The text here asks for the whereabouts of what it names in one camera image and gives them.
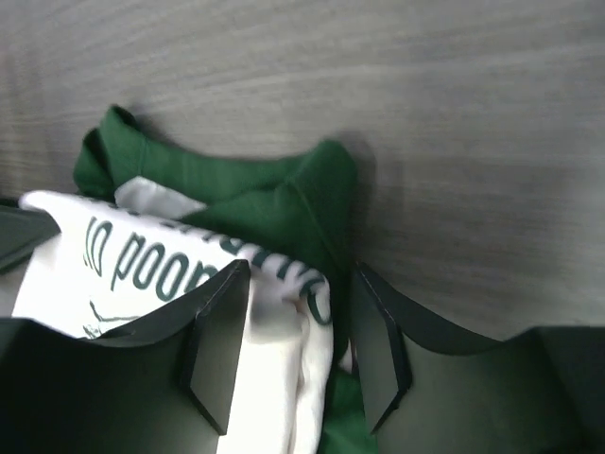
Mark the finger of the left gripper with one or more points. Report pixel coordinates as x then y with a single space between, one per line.
22 231

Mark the white and green t shirt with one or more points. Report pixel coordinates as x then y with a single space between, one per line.
151 222

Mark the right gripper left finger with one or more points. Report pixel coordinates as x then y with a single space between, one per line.
162 383

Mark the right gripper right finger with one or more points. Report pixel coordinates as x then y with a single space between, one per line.
432 386

